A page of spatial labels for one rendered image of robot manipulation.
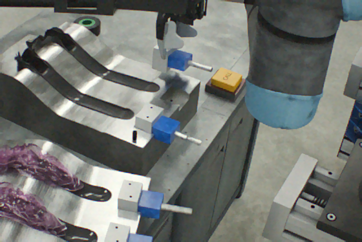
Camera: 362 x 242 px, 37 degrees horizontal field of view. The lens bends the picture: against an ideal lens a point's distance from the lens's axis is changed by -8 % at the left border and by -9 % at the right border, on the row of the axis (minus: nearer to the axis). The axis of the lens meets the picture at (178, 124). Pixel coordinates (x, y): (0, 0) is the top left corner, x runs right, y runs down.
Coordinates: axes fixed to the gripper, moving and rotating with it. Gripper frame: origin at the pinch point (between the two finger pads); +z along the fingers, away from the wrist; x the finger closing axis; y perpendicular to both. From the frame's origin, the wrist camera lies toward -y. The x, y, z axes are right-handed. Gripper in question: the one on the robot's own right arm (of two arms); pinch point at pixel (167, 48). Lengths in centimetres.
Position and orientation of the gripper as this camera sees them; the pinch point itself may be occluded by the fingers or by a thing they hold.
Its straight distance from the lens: 126.8
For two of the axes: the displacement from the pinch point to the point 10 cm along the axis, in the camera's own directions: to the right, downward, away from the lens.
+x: 4.4, -4.7, 7.7
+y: 9.0, 2.8, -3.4
